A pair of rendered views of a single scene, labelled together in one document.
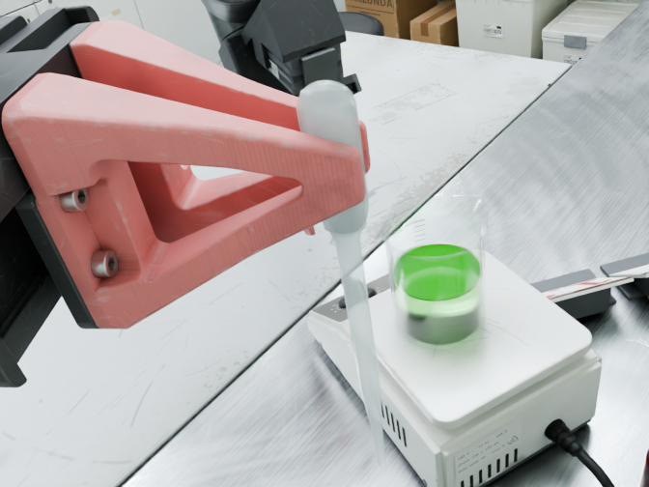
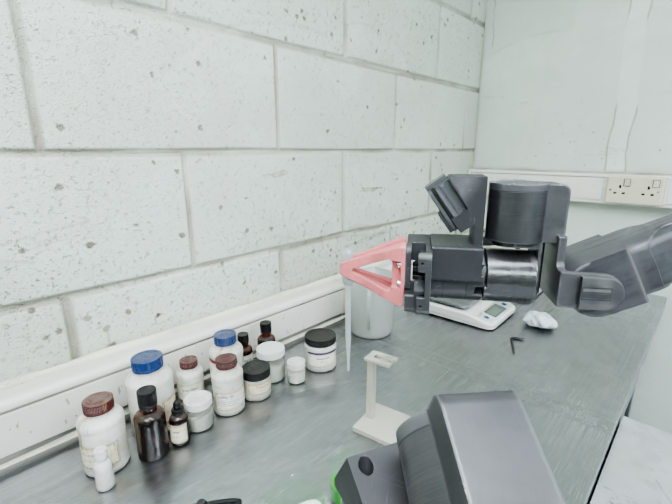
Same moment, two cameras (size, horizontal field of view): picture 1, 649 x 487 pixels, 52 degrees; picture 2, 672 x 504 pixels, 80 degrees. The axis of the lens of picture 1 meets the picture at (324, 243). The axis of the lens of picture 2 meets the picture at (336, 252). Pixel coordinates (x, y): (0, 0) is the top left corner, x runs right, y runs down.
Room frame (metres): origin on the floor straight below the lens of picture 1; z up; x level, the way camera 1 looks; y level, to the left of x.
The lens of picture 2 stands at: (0.59, -0.05, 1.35)
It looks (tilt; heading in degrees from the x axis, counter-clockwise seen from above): 14 degrees down; 176
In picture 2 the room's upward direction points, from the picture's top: straight up
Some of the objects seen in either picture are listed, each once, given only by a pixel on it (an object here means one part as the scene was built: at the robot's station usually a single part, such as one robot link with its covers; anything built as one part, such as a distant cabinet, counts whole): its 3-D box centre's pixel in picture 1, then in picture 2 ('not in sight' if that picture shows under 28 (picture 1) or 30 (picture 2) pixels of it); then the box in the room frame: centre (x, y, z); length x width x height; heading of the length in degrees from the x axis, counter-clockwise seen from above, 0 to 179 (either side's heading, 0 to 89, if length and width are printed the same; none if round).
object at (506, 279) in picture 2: not in sight; (506, 269); (0.19, 0.16, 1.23); 0.07 x 0.06 x 0.07; 75
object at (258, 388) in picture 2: not in sight; (256, 380); (-0.10, -0.16, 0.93); 0.05 x 0.05 x 0.06
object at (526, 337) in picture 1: (463, 328); not in sight; (0.31, -0.08, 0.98); 0.12 x 0.12 x 0.01; 21
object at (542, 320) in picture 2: not in sight; (541, 319); (-0.35, 0.55, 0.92); 0.08 x 0.08 x 0.04; 45
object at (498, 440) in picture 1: (443, 349); not in sight; (0.33, -0.07, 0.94); 0.22 x 0.13 x 0.08; 21
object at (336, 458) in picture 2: not in sight; (344, 476); (0.15, -0.01, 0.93); 0.04 x 0.04 x 0.06
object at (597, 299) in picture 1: (558, 288); not in sight; (0.39, -0.18, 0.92); 0.09 x 0.06 x 0.04; 95
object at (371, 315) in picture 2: not in sight; (371, 305); (-0.34, 0.10, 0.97); 0.18 x 0.13 x 0.15; 167
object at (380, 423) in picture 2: not in sight; (386, 393); (0.01, 0.07, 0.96); 0.08 x 0.08 x 0.13; 52
